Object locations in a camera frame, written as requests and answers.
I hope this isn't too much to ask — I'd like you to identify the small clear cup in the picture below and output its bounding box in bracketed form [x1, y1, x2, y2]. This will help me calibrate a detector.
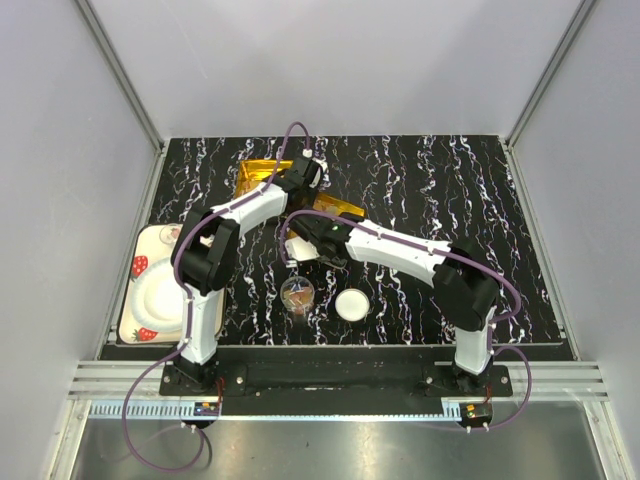
[159, 224, 182, 246]

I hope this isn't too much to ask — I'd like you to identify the black marble pattern mat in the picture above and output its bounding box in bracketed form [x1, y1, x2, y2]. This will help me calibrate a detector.
[149, 135, 561, 346]

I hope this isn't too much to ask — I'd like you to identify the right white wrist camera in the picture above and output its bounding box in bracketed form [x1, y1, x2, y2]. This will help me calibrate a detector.
[284, 236, 320, 263]

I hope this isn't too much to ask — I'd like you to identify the aluminium rail base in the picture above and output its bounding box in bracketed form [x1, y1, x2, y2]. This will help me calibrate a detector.
[68, 361, 608, 422]

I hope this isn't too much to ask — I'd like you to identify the aluminium frame post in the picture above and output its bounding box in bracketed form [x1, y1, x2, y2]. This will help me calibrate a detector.
[73, 0, 164, 152]
[505, 0, 599, 148]

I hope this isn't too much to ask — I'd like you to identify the gold tin with lollipops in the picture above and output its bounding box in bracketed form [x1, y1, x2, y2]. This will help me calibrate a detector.
[234, 159, 277, 198]

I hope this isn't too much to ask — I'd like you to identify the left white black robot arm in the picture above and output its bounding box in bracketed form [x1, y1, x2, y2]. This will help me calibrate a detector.
[171, 157, 323, 396]

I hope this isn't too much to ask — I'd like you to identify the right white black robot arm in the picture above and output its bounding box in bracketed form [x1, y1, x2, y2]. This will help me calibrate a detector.
[283, 210, 499, 397]

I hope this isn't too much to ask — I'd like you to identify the gold tin with gummies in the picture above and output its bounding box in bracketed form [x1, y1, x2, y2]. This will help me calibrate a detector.
[310, 193, 366, 218]

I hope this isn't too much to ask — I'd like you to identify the right aluminium frame post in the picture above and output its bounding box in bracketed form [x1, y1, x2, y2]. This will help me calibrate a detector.
[505, 0, 599, 148]

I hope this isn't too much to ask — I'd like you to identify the white jar lid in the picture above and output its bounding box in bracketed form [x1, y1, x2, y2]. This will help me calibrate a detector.
[335, 288, 370, 322]

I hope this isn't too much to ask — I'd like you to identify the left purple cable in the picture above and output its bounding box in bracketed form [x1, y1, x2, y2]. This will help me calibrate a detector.
[122, 120, 314, 474]

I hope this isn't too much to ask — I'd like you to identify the strawberry pattern tray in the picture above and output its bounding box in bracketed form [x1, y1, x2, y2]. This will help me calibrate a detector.
[117, 222, 226, 343]

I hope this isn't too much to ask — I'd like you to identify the left aluminium frame post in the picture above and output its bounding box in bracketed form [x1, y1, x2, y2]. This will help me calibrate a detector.
[73, 0, 164, 152]

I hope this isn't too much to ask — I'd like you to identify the purple cable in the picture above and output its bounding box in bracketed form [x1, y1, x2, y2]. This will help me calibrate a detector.
[122, 120, 314, 474]
[279, 208, 532, 432]

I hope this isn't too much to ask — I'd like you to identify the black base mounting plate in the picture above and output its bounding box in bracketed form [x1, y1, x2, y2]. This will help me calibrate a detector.
[95, 345, 533, 418]

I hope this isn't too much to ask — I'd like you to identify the white paper plate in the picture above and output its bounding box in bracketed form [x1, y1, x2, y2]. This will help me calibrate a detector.
[130, 258, 184, 333]

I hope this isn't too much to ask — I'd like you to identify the clear plastic jar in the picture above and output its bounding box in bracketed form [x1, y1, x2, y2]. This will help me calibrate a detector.
[280, 276, 315, 325]

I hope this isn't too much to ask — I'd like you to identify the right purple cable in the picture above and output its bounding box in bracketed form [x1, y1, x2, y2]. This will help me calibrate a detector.
[279, 208, 532, 432]

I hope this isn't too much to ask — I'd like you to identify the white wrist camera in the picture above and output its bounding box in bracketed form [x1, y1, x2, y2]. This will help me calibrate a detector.
[284, 236, 320, 263]
[302, 148, 328, 189]

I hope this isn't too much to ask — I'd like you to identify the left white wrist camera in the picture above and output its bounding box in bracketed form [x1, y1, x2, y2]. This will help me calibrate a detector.
[302, 148, 328, 189]

